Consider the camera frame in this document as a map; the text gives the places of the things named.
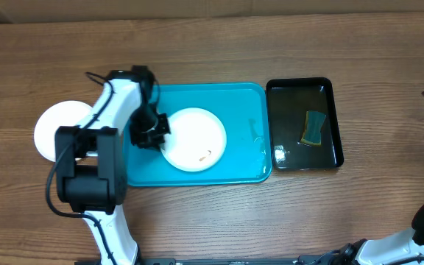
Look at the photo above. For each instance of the teal plastic serving tray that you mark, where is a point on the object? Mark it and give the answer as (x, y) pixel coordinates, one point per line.
(240, 107)

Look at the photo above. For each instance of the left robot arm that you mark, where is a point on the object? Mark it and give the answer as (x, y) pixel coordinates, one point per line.
(89, 168)

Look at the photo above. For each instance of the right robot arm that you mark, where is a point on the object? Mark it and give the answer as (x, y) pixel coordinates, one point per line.
(404, 247)

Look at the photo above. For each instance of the green yellow sponge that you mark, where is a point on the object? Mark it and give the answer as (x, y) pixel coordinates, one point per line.
(312, 132)

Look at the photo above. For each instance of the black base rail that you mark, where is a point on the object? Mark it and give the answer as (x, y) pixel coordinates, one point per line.
(302, 260)

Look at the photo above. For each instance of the black water tray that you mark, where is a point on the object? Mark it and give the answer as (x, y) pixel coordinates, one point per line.
(288, 100)

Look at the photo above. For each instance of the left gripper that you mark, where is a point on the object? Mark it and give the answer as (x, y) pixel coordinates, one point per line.
(152, 142)

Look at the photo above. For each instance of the brown food scrap upper plate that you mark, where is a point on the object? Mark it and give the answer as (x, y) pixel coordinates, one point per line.
(205, 155)

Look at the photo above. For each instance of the white plate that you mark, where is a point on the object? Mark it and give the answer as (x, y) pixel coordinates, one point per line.
(193, 132)
(66, 113)

